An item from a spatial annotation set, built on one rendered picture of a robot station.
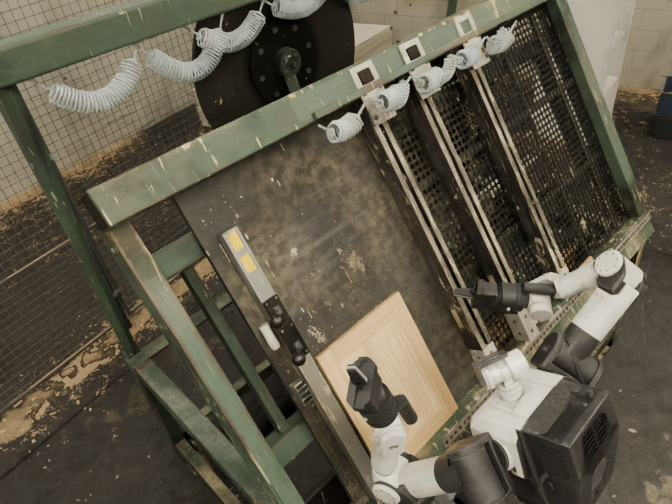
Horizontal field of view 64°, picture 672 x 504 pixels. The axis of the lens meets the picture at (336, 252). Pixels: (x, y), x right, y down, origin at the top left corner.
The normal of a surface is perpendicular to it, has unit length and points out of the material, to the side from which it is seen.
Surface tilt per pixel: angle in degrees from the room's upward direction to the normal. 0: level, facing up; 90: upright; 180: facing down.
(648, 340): 0
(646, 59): 90
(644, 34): 90
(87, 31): 90
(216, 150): 59
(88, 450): 0
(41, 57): 90
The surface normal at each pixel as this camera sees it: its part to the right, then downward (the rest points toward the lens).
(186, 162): 0.54, -0.07
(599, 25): -0.58, 0.56
